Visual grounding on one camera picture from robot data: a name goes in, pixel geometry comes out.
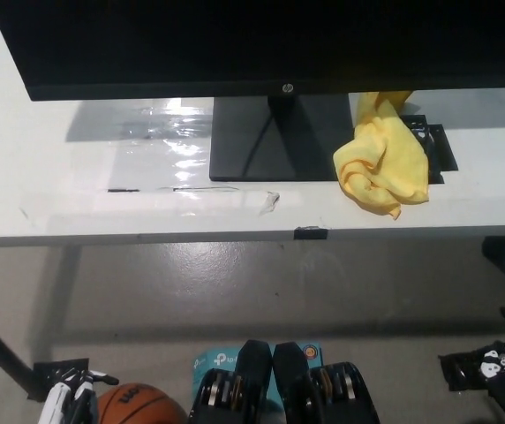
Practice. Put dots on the short black tape piece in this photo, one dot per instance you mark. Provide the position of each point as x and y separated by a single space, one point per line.
310 232

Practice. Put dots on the clear plastic film sheet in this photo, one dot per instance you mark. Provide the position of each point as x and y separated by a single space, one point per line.
168 132

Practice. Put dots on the orange basketball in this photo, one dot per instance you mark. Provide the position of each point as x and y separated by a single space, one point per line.
142 404

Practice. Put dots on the yellow microfiber cloth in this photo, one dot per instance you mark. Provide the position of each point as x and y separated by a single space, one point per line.
389 159

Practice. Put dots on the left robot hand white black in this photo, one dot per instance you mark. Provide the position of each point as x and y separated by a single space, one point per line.
69 397

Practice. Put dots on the black HP monitor with stand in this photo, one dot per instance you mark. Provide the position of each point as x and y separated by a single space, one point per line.
235 44

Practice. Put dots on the thin black tape strip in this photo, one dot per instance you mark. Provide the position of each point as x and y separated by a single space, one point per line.
123 190

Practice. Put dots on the teal tp-link box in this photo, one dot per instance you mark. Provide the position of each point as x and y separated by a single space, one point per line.
217 360

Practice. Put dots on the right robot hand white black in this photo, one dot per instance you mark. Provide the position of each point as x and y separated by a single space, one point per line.
499 362

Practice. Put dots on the black tape square marking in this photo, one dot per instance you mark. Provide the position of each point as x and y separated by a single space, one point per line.
444 150

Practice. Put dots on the crumpled clear tape scrap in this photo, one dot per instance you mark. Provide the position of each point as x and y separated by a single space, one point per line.
269 202

